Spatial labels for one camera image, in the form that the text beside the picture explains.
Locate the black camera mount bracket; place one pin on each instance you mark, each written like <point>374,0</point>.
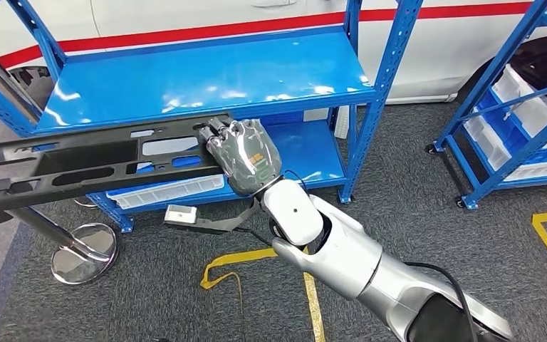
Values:
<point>226,224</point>

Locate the dark capped stanchion pole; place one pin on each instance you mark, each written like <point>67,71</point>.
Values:
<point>4,80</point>

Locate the white car with red stripe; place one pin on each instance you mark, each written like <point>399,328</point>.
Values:
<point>443,52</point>

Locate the blue wheeled shelf rack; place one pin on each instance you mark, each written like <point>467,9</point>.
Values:
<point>490,75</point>

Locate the blue metal shelf rack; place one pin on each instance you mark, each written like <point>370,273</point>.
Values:
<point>207,71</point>

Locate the clear plastic bin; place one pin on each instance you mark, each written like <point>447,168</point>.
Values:
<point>514,85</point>
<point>169,191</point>
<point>486,141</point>

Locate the chrome base stanchion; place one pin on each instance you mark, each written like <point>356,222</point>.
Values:
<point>84,255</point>

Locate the small white plastic piece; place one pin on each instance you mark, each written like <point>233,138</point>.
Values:
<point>342,122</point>

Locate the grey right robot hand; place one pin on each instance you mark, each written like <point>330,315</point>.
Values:
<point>247,158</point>

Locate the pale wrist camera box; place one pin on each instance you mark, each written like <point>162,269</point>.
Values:
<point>180,215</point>

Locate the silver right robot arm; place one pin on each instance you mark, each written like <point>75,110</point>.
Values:
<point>344,255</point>

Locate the long black plastic part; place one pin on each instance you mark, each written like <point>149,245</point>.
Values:
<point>94,186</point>

